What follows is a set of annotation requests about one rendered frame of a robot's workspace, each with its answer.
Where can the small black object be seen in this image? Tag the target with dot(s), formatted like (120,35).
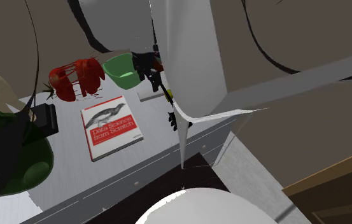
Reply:
(172,121)

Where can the white and red book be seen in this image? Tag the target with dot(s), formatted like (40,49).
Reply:
(112,127)

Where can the black box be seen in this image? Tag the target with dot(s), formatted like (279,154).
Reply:
(46,119)

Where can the dark green round object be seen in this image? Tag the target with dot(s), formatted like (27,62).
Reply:
(36,167)

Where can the brown wooden cabinet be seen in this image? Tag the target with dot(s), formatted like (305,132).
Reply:
(337,192)

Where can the small yellow object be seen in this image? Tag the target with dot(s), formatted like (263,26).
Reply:
(169,94)

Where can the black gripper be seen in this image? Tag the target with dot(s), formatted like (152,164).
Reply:
(146,66)

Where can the grey chest of drawers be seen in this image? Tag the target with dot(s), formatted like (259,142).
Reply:
(70,173)

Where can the red ribbed figure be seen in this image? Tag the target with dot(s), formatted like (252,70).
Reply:
(85,76)

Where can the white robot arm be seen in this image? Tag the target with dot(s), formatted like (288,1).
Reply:
(191,56)

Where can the green bowl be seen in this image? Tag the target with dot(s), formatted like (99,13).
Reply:
(118,69)

